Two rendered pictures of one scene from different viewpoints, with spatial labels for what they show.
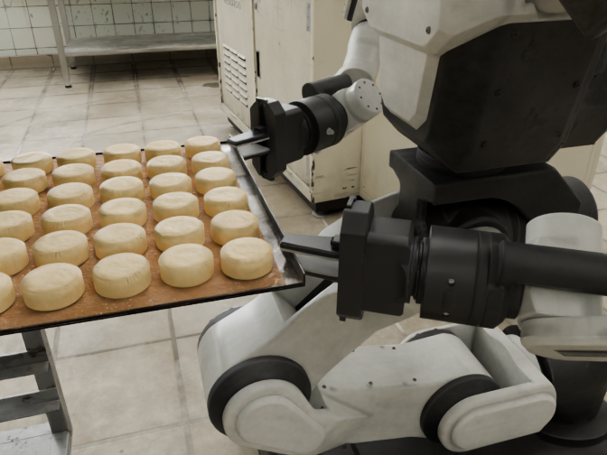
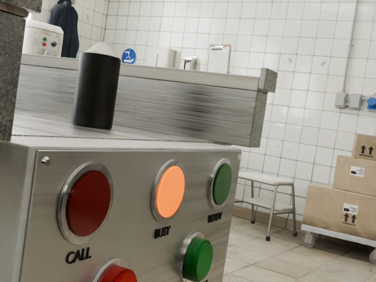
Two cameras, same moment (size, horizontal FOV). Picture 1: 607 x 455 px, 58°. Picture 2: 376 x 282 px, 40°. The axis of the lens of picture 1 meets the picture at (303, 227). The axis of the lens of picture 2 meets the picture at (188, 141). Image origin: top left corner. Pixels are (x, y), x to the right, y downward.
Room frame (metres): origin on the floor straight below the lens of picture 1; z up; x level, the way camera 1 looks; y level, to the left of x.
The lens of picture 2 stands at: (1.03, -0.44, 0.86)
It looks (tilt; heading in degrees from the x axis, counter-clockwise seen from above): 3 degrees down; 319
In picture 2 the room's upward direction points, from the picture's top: 8 degrees clockwise
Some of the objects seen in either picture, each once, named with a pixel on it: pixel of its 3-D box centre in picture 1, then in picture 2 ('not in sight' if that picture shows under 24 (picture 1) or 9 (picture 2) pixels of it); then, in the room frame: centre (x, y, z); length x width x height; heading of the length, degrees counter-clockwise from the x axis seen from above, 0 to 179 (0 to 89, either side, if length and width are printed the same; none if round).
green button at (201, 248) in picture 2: not in sight; (194, 258); (1.29, -0.68, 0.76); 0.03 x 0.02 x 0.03; 112
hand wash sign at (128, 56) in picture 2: not in sight; (128, 57); (5.64, -3.41, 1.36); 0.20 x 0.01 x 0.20; 17
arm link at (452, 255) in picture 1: (405, 266); not in sight; (0.44, -0.10, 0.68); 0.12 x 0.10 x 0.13; 76
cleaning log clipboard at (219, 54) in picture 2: not in sight; (218, 64); (4.58, -3.72, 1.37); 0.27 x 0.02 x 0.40; 17
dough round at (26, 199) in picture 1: (15, 203); not in sight; (0.56, 0.33, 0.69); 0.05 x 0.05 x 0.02
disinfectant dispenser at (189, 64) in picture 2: not in sight; (186, 70); (4.84, -3.56, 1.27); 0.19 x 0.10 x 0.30; 107
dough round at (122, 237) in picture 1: (120, 242); not in sight; (0.48, 0.18, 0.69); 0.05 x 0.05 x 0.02
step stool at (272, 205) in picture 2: not in sight; (263, 203); (3.71, -3.63, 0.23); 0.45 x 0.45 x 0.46; 9
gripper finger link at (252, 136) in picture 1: (247, 135); not in sight; (0.77, 0.08, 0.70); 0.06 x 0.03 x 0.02; 136
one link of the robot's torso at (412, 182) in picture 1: (494, 207); not in sight; (0.71, -0.27, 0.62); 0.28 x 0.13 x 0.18; 106
